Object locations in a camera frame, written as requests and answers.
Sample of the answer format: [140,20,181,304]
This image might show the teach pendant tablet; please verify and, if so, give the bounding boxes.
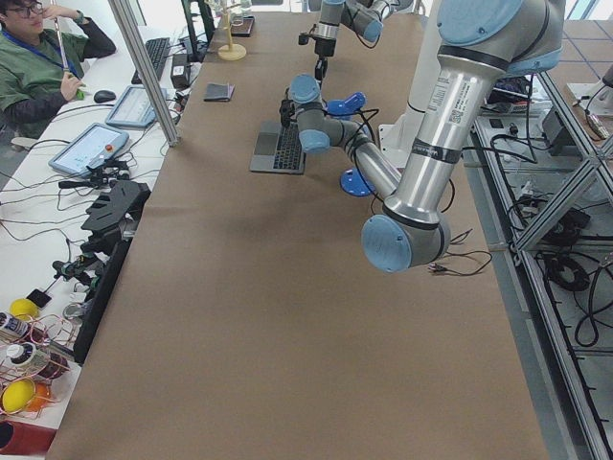
[105,85,156,129]
[48,123,129,176]

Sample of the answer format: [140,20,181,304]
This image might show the wooden mug tree stand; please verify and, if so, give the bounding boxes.
[207,1,247,61]

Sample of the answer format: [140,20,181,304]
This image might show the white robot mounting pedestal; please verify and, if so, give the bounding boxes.
[378,0,442,171]

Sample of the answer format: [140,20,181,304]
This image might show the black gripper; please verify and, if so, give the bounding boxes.
[279,88,294,127]
[314,36,336,80]

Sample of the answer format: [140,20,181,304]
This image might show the black computer mouse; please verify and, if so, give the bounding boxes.
[93,89,117,104]

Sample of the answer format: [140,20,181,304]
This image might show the blue desk lamp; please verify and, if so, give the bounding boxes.
[325,90,375,197]

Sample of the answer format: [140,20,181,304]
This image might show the aluminium frame post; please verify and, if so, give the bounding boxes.
[108,0,179,148]

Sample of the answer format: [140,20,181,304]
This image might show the black power adapter box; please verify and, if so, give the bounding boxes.
[170,54,191,90]

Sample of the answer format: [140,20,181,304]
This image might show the copper wire basket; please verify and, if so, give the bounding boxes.
[1,312,79,420]

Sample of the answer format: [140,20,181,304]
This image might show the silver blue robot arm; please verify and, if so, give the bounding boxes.
[288,1,565,272]
[299,0,413,83]

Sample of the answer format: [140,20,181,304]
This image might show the grey laptop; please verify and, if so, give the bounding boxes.
[249,121,306,174]

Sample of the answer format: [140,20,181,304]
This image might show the upper teach pendant tablet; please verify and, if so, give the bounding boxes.
[105,85,156,129]

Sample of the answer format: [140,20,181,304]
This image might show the yellow ball in basket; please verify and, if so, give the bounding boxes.
[1,379,36,414]

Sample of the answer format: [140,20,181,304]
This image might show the black tool holder rack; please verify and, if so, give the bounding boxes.
[80,180,151,255]

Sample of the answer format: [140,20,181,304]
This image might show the lower teach pendant tablet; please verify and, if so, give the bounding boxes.
[48,123,129,176]

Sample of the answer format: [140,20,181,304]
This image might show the grey felt pouch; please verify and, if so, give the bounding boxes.
[203,82,235,102]

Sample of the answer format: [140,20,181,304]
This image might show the dark wooden tray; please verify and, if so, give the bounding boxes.
[231,16,255,37]

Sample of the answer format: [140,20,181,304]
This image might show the black keyboard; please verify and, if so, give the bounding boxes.
[145,37,170,80]

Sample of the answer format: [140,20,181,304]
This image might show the person in green shirt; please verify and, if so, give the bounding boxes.
[1,1,116,139]

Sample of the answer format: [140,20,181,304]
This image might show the aluminium frame rail structure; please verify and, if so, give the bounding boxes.
[471,62,612,459]

